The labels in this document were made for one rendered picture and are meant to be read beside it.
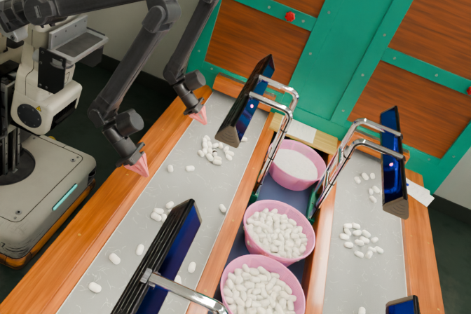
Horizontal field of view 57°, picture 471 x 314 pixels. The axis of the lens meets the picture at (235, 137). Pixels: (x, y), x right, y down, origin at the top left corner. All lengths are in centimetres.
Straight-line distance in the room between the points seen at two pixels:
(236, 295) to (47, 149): 135
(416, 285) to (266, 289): 56
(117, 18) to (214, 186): 201
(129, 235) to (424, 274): 105
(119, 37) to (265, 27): 165
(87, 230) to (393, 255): 110
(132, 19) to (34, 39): 171
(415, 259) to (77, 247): 119
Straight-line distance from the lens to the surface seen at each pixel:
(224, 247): 143
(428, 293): 173
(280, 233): 161
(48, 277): 129
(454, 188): 355
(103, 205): 145
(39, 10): 138
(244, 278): 143
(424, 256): 185
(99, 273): 133
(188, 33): 167
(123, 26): 339
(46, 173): 224
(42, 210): 209
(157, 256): 92
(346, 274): 161
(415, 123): 216
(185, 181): 163
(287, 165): 190
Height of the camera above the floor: 184
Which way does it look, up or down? 35 degrees down
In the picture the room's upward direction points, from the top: 21 degrees clockwise
